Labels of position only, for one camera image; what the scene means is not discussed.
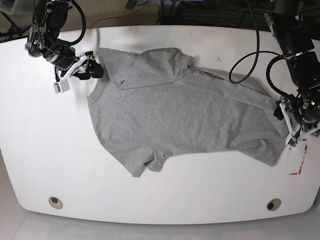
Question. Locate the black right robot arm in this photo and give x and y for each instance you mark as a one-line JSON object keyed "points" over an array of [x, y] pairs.
{"points": [[43, 40]]}

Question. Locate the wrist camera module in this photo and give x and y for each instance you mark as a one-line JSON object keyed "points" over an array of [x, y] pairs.
{"points": [[61, 86], [293, 142]]}

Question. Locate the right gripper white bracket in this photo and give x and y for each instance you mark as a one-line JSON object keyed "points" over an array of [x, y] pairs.
{"points": [[84, 68]]}

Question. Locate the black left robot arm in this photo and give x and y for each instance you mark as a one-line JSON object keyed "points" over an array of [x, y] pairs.
{"points": [[301, 112]]}

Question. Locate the right table grommet hole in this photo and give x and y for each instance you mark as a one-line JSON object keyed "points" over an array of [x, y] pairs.
{"points": [[273, 204]]}

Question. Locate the left table grommet hole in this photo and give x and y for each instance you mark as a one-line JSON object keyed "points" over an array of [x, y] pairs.
{"points": [[55, 202]]}

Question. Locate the red tape rectangle marking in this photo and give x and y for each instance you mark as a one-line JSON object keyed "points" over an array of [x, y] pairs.
{"points": [[296, 158]]}

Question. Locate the table grommet hole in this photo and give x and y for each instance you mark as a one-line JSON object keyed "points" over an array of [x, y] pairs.
{"points": [[55, 202], [273, 204]]}

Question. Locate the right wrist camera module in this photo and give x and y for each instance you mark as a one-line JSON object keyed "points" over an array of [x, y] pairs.
{"points": [[61, 86]]}

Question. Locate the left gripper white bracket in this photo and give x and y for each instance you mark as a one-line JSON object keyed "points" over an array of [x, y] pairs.
{"points": [[281, 112]]}

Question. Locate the grey T-shirt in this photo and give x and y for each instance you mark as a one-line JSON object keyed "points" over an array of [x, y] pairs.
{"points": [[154, 105]]}

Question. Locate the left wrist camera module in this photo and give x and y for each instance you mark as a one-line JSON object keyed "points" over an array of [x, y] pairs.
{"points": [[293, 142]]}

